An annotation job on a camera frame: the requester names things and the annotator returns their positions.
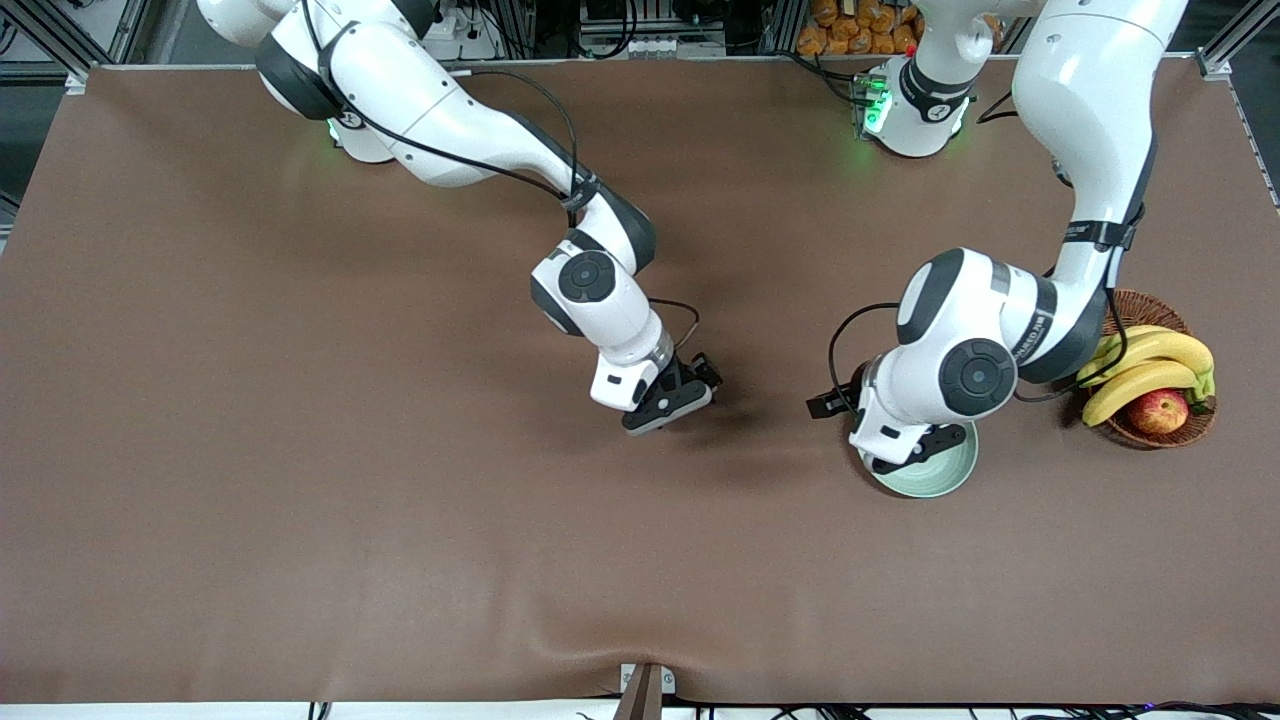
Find pale green plate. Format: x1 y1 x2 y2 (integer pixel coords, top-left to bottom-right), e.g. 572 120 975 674
858 420 979 499

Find brown table cover mat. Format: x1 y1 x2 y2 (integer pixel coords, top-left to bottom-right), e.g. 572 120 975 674
0 55 1280 706

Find red apple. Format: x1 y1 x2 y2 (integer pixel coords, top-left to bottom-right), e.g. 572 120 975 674
1127 389 1190 435

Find yellow banana bunch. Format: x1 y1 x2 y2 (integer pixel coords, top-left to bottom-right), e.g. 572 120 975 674
1078 325 1216 428

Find brown wicker basket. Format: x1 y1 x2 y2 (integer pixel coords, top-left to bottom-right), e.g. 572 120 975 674
1075 290 1218 449

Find white connector strip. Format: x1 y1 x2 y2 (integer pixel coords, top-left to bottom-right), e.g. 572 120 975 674
620 35 728 59

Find orange bread bun pile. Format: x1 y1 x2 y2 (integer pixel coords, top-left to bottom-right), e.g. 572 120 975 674
797 0 926 56

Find white power strip with plugs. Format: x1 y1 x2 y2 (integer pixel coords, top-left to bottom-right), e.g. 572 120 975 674
425 10 501 61

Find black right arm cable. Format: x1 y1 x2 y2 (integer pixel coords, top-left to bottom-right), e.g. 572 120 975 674
300 0 701 351

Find metal table edge bracket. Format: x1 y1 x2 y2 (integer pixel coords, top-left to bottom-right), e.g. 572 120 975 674
612 662 677 720

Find aluminium frame profile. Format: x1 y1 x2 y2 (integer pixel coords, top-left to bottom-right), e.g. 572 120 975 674
1195 0 1280 81
0 0 151 86

